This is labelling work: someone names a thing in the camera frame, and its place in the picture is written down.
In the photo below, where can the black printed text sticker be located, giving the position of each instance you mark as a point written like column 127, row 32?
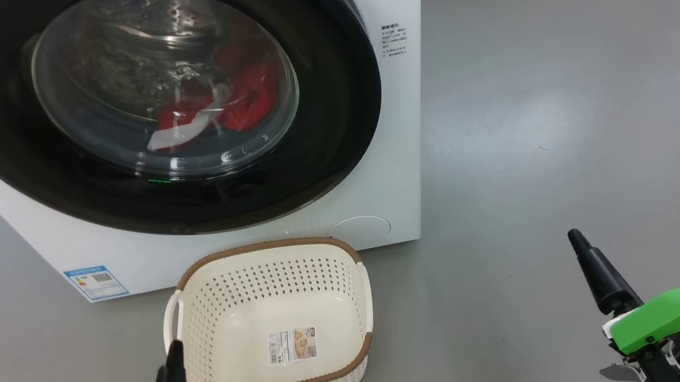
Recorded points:
column 393, row 40

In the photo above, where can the red and white garment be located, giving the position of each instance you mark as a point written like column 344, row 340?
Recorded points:
column 252, row 96

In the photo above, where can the printed barcode label sticker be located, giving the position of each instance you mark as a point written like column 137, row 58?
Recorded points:
column 292, row 345

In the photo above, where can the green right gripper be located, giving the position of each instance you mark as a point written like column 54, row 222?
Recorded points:
column 675, row 311

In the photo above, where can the white front-load washing machine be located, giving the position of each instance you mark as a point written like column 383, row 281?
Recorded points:
column 413, row 139

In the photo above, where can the blue energy label sticker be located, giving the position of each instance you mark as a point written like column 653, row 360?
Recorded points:
column 96, row 282

